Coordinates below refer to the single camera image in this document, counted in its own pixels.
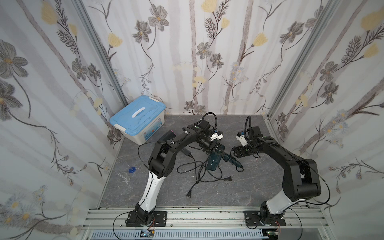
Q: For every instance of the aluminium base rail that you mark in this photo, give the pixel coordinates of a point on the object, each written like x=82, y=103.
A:
x=206, y=223

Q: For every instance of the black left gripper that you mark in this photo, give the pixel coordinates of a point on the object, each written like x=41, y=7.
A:
x=214, y=147

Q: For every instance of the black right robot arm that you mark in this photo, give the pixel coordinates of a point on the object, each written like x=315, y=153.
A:
x=301, y=180

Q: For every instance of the black hair dryer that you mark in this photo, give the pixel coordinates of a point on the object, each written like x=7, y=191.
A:
x=170, y=144

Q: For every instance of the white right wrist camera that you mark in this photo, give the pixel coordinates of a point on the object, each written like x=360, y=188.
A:
x=242, y=138

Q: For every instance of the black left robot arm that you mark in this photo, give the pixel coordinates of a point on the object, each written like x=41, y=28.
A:
x=162, y=162

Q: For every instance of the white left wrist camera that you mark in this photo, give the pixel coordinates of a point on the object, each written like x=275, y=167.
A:
x=217, y=135

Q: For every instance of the dark green hair dryer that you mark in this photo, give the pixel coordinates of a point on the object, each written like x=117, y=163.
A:
x=215, y=158

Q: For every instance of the blue lid storage box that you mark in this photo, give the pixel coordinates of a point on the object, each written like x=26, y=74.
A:
x=139, y=120

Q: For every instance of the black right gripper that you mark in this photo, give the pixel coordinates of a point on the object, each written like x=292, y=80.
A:
x=240, y=149

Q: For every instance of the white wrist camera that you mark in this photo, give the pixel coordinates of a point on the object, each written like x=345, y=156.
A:
x=242, y=138
x=217, y=135

